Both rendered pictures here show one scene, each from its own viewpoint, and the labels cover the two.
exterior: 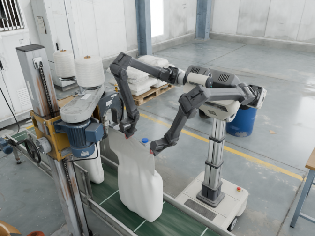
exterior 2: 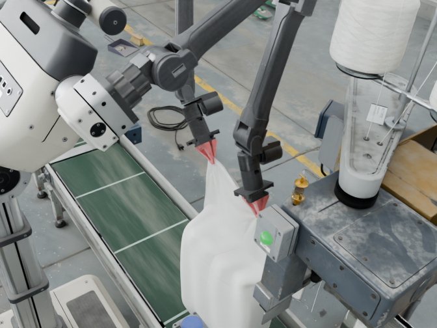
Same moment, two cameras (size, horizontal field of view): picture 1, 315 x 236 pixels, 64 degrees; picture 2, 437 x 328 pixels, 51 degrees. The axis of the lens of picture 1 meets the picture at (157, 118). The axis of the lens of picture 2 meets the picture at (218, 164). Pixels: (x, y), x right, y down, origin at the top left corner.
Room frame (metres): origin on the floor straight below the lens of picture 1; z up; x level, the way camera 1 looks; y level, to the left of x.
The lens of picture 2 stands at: (2.53, 0.25, 1.98)
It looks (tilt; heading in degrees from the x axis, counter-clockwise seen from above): 38 degrees down; 189
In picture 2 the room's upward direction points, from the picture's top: 6 degrees clockwise
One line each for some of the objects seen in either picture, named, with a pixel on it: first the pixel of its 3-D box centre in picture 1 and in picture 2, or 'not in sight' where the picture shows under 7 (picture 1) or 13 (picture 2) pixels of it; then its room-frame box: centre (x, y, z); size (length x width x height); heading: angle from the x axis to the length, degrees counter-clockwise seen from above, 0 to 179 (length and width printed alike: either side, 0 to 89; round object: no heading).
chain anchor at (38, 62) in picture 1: (39, 63); not in sight; (1.41, 0.67, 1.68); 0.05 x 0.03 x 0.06; 139
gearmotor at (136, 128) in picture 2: not in sight; (120, 123); (0.30, -0.75, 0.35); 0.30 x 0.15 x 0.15; 49
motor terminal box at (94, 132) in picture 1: (94, 134); (331, 125); (1.32, 0.39, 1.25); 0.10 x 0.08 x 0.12; 164
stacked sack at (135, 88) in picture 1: (140, 83); not in sight; (4.60, 0.32, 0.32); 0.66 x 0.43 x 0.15; 141
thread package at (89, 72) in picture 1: (89, 70); (372, 27); (1.47, 0.40, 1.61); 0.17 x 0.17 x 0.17
